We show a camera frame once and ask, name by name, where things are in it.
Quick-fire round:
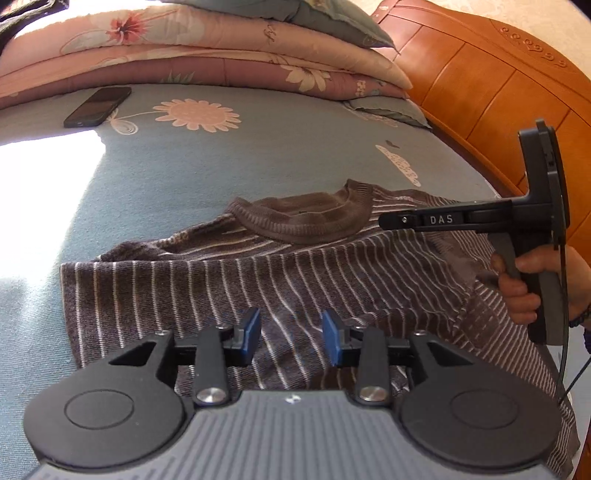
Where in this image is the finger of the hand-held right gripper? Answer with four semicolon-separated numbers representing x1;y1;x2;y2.
379;210;421;230

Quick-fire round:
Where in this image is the pink floral quilt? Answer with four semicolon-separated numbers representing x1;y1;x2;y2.
0;2;409;112

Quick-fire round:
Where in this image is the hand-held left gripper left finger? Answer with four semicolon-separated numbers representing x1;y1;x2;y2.
108;308;262;408

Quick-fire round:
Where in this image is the grey striped sweater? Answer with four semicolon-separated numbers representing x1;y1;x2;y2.
60;180;580;478

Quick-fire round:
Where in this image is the black phone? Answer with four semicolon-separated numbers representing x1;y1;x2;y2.
63;86;132;129

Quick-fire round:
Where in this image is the teal floral bed sheet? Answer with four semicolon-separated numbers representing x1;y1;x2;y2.
0;83;591;480

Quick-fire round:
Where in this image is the person's right hand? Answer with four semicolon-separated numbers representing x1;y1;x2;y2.
490;244;591;326

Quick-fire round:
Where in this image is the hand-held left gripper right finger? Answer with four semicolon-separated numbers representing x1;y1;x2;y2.
322;309;474;408

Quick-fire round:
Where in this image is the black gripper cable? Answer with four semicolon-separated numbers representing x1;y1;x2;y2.
551;231;591;409

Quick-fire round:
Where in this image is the beige floral quilt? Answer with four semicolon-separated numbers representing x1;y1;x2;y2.
152;7;414;90

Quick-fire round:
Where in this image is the black garment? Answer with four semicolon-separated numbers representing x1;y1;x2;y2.
0;0;70;35

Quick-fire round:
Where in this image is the teal pillow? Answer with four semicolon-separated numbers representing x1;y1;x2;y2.
161;0;398;49

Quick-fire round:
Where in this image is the flat grey-green pillow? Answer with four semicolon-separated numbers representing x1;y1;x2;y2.
344;97;432;129

